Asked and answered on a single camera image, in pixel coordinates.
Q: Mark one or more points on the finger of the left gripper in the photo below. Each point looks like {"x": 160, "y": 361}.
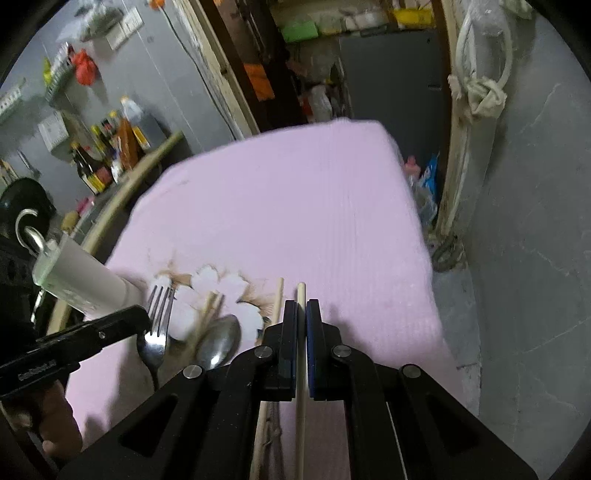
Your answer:
{"x": 85, "y": 340}

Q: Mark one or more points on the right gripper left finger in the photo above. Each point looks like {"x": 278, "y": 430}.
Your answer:
{"x": 280, "y": 378}

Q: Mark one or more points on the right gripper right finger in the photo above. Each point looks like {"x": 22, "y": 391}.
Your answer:
{"x": 322, "y": 364}

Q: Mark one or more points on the metal fork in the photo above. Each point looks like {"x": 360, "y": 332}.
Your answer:
{"x": 151, "y": 345}

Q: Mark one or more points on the metal spoon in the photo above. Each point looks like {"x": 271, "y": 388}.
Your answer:
{"x": 219, "y": 344}

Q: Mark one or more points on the white utensil holder cup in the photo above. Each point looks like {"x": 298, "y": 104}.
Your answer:
{"x": 72, "y": 275}

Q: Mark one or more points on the left hand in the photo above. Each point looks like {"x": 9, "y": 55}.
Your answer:
{"x": 53, "y": 416}

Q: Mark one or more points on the pink floral cloth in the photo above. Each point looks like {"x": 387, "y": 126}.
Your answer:
{"x": 325, "y": 204}

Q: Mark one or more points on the steel faucet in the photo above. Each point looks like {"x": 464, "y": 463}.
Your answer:
{"x": 28, "y": 236}

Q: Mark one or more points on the black wok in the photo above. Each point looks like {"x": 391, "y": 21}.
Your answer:
{"x": 26, "y": 193}

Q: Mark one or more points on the dark soy sauce bottle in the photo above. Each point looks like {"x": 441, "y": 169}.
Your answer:
{"x": 85, "y": 170}

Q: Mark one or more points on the orange sauce pouch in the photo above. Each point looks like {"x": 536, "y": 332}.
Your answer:
{"x": 128, "y": 147}

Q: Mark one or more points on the white paper box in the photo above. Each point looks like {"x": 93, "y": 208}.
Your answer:
{"x": 53, "y": 131}

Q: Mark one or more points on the large oil jug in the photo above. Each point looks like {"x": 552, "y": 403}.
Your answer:
{"x": 135, "y": 116}

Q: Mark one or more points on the red plastic bag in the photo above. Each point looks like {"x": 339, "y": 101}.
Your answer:
{"x": 85, "y": 69}

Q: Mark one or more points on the grey cabinet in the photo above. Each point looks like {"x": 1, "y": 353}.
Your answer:
{"x": 396, "y": 79}

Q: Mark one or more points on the green box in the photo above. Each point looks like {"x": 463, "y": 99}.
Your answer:
{"x": 299, "y": 31}

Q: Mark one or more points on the bag of dried goods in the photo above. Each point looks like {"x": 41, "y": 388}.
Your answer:
{"x": 96, "y": 18}

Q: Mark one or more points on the yellow bowl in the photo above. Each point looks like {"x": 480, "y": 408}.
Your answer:
{"x": 414, "y": 18}

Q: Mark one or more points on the wall socket plate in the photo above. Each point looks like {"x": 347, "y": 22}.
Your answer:
{"x": 130, "y": 23}

